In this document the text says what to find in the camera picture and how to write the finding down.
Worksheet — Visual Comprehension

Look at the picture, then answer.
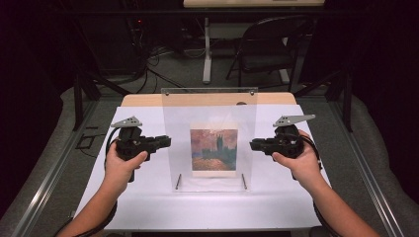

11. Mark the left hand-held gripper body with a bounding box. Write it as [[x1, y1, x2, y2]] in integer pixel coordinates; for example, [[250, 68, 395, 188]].
[[110, 115, 160, 184]]

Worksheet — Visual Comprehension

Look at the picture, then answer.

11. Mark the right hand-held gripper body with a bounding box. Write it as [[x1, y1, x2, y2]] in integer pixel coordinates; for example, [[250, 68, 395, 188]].
[[260, 114, 316, 182]]

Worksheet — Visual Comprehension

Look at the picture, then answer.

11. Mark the clear acrylic photo frame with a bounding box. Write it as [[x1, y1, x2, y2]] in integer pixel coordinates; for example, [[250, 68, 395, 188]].
[[160, 86, 260, 194]]

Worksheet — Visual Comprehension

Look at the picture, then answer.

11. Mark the painting print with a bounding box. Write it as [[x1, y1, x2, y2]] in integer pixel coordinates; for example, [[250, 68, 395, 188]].
[[189, 121, 239, 179]]

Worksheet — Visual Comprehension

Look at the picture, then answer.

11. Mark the person's left hand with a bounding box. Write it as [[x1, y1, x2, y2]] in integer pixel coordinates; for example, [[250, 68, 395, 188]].
[[104, 141, 149, 196]]

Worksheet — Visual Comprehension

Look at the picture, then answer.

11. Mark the person's right hand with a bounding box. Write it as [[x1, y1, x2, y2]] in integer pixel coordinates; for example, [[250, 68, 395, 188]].
[[271, 128, 326, 193]]

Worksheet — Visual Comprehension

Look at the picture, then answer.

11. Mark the black metal stand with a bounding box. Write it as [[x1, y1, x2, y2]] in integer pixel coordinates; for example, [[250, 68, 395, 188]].
[[72, 69, 132, 132], [293, 67, 354, 133]]

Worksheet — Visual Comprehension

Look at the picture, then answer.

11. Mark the white board table cover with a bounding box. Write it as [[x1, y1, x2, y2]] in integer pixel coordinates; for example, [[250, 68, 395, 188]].
[[73, 104, 332, 232]]

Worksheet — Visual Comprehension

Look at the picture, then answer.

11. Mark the black folding chair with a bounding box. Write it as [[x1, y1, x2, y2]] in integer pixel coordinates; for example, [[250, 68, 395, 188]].
[[225, 15, 314, 94]]

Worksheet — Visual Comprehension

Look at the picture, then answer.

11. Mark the desk with white legs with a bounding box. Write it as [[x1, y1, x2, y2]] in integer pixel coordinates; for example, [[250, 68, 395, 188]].
[[182, 0, 326, 86]]

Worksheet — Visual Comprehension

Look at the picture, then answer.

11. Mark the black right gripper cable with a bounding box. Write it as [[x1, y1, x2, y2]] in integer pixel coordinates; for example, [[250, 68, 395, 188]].
[[296, 132, 339, 237]]

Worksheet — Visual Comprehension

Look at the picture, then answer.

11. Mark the black floor cable bundle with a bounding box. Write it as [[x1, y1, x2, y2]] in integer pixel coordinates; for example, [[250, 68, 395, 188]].
[[129, 18, 197, 95]]

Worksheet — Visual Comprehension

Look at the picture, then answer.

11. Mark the aluminium floor rail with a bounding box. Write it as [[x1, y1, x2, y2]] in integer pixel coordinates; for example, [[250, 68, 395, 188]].
[[328, 98, 405, 237], [10, 98, 100, 237]]

